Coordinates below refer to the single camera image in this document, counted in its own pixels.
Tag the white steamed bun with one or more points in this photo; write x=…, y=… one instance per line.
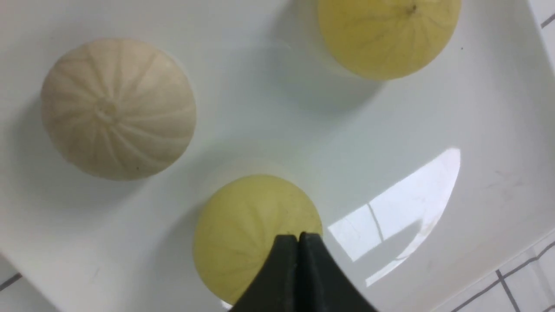
x=118, y=108

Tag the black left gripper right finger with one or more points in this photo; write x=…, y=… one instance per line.
x=321, y=284

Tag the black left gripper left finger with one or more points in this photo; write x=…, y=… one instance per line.
x=272, y=290

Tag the yellow bun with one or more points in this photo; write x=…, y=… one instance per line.
x=386, y=39
x=237, y=227

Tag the white square plate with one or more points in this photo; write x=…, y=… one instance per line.
x=277, y=143

